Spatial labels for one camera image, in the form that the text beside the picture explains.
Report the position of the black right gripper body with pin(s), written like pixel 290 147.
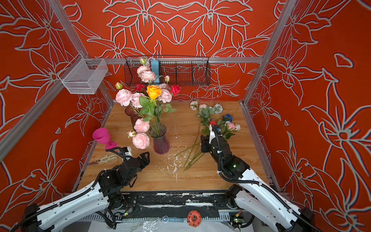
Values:
pixel 206 147

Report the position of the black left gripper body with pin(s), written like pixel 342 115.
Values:
pixel 128 181

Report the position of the purple ribbed glass vase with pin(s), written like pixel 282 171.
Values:
pixel 160 139

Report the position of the pink peony stem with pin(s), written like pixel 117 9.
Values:
pixel 145 72
pixel 140 135
pixel 125 97

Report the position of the small pink white spray stem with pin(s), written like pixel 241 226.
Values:
pixel 195 105

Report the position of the brown ribbed glass vase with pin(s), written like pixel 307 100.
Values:
pixel 129 111

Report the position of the orange rose stem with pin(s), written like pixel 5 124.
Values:
pixel 151 107

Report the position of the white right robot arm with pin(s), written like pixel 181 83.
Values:
pixel 253 195

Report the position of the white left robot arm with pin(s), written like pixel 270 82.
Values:
pixel 102 194

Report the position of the pile of pink flowers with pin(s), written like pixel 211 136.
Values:
pixel 228 129

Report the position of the blue flower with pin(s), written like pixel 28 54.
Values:
pixel 228 118

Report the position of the magenta plastic goblet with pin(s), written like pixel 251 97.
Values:
pixel 102 136

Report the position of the light blue box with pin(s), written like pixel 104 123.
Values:
pixel 155 70

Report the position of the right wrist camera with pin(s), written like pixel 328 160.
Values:
pixel 215 131

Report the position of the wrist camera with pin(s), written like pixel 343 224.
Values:
pixel 215 131
pixel 125 152

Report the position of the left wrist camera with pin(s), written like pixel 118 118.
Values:
pixel 125 152

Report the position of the white handled scissors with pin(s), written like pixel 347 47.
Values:
pixel 108 158

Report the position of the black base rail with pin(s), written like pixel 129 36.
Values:
pixel 175 203

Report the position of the black wire wall basket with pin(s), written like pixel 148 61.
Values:
pixel 186 71

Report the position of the white mesh wall basket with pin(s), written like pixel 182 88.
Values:
pixel 83 76

